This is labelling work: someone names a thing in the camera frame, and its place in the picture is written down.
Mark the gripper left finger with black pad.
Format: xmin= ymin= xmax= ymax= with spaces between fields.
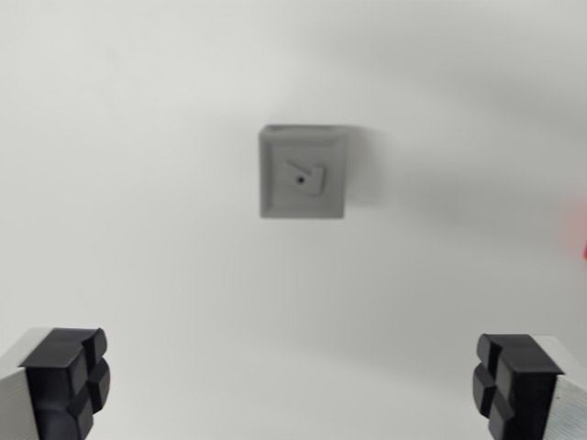
xmin=0 ymin=326 xmax=112 ymax=440

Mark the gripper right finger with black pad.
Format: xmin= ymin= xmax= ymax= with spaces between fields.
xmin=471 ymin=333 xmax=587 ymax=440

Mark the grey embossed cube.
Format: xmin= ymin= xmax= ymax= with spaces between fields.
xmin=259 ymin=123 xmax=348 ymax=220

